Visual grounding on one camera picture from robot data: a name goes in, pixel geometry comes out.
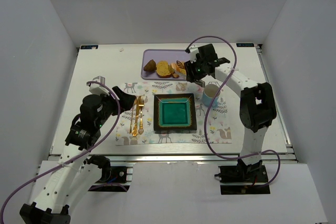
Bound orange glazed bun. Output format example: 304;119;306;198
170;63;179;78

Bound large seeded bread slice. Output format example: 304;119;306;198
176;60;187;77

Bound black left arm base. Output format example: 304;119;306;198
85;155;132;192

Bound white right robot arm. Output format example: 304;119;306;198
184;44;277;180

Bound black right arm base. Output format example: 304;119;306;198
214;165;270;195

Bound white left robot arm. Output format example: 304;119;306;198
19;82;136;223

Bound dark brown bread roll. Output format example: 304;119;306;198
143;59;156;73

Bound lavender serving tray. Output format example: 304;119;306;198
141;49;190;81

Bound light blue mug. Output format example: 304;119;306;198
202;84;221;108

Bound gold spoon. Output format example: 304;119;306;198
138;96;144;135

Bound blue label sticker right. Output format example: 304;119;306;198
236;42;255;47

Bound blue label sticker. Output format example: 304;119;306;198
80;45;98;50
236;42;255;47

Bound gold knife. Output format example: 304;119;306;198
129;96;140;135

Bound black teal square plate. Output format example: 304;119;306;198
153;93;197;133

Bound gold fork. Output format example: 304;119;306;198
132;95;144;136

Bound animal print placemat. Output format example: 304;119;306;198
112;81;232;145

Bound blue label sticker left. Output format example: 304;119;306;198
80;45;98;50

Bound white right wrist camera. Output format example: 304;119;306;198
185;45;199;63

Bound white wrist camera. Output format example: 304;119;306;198
88;76;109;95
185;45;199;63

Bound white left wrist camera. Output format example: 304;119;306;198
88;76;109;95

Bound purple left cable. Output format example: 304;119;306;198
0;80;123;218

